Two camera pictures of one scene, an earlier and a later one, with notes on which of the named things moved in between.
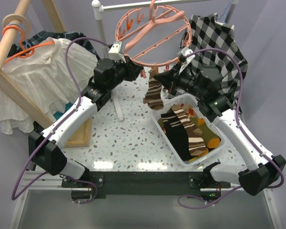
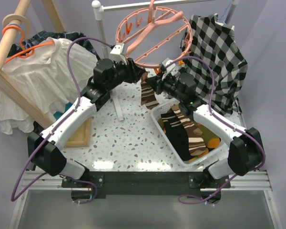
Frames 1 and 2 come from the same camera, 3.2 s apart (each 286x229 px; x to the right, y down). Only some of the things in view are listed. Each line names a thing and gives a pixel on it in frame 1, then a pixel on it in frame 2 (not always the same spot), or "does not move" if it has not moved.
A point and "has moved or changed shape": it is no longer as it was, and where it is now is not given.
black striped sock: [177, 134] does not move
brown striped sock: [197, 142] does not move
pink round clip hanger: [150, 65] has moved or changed shape
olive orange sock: [212, 139] does not move
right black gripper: [170, 78] to [158, 82]
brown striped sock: [153, 97] has moved or changed shape
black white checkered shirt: [211, 43] does not move
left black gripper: [133, 69] does not move
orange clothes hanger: [29, 51] does not move
